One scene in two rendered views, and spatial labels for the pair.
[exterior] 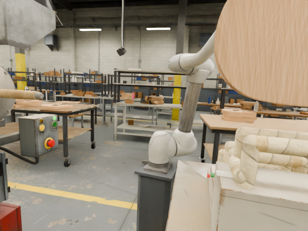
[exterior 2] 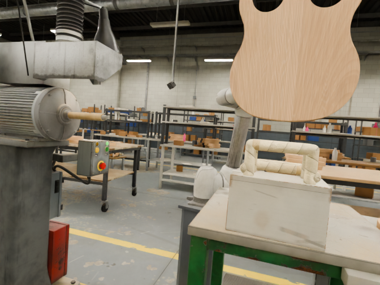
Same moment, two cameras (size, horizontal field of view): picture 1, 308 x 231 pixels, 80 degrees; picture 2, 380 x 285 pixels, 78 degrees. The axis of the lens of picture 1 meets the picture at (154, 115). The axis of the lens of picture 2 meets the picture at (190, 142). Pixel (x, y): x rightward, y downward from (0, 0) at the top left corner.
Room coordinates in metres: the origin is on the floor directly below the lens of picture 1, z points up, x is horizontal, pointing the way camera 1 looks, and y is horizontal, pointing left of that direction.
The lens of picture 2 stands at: (-0.37, -0.08, 1.22)
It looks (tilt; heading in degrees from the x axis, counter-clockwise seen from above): 3 degrees down; 6
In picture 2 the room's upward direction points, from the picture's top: 5 degrees clockwise
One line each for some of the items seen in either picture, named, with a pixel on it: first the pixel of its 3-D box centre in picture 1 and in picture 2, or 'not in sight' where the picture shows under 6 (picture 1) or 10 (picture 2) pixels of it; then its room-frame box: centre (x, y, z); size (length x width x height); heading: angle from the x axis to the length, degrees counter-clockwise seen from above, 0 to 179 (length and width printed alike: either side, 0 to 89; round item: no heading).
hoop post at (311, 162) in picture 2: not in sight; (311, 167); (0.31, -0.36, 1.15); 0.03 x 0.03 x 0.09
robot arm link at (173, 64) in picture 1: (179, 63); (227, 97); (1.22, -0.15, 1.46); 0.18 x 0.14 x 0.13; 26
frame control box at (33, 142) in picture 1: (25, 139); (81, 161); (0.94, 0.68, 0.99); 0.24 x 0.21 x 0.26; 79
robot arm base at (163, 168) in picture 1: (156, 162); (201, 199); (1.32, -0.03, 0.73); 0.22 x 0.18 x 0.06; 72
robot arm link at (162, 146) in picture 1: (160, 145); (206, 181); (1.32, -0.06, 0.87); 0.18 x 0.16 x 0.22; 116
